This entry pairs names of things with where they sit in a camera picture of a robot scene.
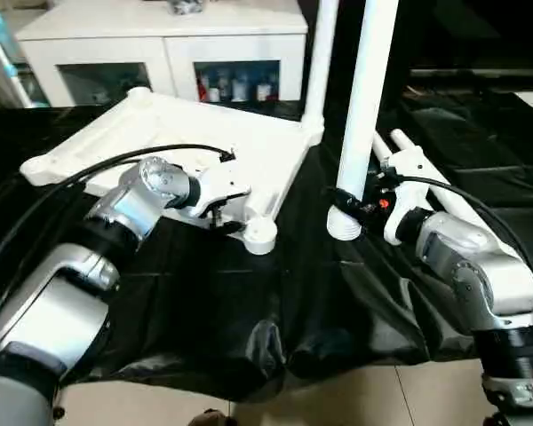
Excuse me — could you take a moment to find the white plastic table top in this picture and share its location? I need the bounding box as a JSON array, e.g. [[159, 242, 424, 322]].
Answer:
[[20, 87, 326, 256]]

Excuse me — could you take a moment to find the white glass-door cabinet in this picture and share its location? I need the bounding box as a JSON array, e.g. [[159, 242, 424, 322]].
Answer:
[[16, 0, 308, 107]]

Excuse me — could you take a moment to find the black plastic mat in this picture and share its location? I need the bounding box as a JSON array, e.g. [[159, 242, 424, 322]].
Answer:
[[0, 89, 533, 405]]

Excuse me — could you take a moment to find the white pole with blue band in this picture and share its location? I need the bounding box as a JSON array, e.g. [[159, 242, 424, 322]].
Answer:
[[0, 13, 29, 109]]

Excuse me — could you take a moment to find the grey crumpled object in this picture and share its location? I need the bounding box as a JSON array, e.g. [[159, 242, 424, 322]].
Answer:
[[167, 0, 209, 16]]

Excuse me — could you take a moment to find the white plastic table leg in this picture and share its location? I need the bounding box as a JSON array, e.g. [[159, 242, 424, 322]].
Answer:
[[301, 0, 340, 127], [372, 133, 397, 170], [326, 0, 400, 241], [388, 129, 476, 227]]

